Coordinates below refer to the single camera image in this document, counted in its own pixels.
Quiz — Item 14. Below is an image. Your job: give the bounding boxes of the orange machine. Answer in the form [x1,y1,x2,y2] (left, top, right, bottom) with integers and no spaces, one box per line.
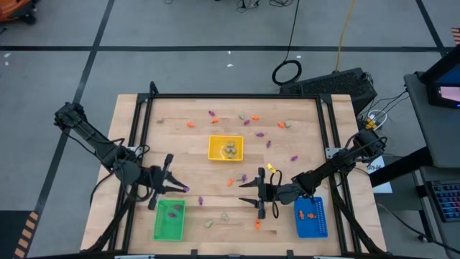
[0,0,37,24]

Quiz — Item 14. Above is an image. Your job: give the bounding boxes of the black floor cable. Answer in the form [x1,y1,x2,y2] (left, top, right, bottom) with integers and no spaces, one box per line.
[375,203,460,255]

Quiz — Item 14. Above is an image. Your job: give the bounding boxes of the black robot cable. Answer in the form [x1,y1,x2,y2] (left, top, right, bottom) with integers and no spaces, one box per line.
[68,131,121,208]

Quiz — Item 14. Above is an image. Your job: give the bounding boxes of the black mat orange stripes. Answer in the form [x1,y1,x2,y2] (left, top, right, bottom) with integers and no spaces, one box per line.
[0,210,40,259]

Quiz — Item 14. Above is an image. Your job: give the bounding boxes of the yellow cable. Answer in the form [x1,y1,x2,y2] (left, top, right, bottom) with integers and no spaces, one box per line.
[334,0,357,73]

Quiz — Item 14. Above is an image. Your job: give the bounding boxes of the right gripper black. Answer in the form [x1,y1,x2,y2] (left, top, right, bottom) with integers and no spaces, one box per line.
[238,167,290,220]

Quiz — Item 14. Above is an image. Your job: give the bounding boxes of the black coiled cable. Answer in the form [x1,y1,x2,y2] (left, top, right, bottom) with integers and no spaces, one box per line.
[272,0,303,86]

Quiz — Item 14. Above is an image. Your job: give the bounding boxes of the green plastic basket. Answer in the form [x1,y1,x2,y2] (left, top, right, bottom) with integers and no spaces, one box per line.
[152,199,187,242]

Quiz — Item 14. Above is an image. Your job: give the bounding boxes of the black monitor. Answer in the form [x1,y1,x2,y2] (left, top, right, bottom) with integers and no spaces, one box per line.
[420,45,460,109]

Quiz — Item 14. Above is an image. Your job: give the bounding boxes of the backlit keyboard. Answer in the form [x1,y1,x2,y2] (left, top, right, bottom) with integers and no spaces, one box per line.
[429,181,460,223]

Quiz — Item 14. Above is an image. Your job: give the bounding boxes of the black computer case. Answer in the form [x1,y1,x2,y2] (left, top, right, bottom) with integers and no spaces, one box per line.
[279,67,378,116]

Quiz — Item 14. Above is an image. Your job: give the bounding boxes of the white paper sheet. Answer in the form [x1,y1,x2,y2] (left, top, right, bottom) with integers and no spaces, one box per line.
[366,155,393,194]

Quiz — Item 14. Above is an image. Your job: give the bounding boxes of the grey desk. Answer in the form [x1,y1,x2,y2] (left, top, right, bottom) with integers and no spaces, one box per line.
[402,71,460,259]

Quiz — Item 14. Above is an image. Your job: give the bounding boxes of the blue plastic basket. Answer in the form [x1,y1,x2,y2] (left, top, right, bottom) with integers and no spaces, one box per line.
[293,196,328,239]

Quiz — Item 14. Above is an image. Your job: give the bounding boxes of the yellow plastic basket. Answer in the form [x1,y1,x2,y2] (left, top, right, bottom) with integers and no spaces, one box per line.
[208,135,245,162]

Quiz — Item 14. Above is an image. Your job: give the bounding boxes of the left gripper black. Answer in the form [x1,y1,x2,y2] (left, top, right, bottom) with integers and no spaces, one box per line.
[141,153,187,212]

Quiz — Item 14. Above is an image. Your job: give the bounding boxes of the white coiled cable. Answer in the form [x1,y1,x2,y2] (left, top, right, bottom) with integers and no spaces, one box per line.
[360,109,388,133]

